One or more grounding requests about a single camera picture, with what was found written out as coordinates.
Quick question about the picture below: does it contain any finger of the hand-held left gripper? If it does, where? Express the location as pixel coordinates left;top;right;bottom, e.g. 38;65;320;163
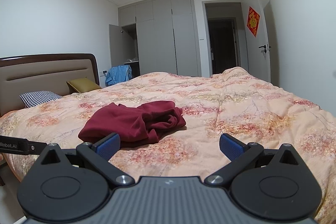
28;140;49;154

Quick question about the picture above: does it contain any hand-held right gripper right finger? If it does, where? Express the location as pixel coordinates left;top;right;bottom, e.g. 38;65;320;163
204;133;306;187

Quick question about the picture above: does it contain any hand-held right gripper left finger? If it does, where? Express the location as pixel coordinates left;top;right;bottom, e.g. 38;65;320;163
39;133;135;187

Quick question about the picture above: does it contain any dark red long-sleeved sweater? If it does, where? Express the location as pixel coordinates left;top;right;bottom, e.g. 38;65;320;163
78;100;187;148

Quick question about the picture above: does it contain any floral peach quilt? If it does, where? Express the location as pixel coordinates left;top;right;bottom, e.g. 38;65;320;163
0;67;336;224

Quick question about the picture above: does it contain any houndstooth pillow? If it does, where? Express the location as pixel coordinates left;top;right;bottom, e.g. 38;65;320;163
19;91;64;109

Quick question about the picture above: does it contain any olive green pillow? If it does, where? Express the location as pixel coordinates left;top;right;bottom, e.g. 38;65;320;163
66;78;102;95

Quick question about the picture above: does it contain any blue garment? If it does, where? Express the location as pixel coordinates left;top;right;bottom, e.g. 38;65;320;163
105;65;133;87

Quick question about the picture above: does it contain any beige padded headboard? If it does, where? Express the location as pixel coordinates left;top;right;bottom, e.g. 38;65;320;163
0;53;100;117

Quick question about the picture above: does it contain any white room door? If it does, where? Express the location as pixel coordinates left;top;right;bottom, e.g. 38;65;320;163
241;0;271;83

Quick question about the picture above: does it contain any grey built-in wardrobe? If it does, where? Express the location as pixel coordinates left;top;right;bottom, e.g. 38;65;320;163
109;0;202;78

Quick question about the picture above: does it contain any red diamond door decoration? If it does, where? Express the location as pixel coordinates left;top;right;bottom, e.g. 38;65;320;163
246;6;260;38

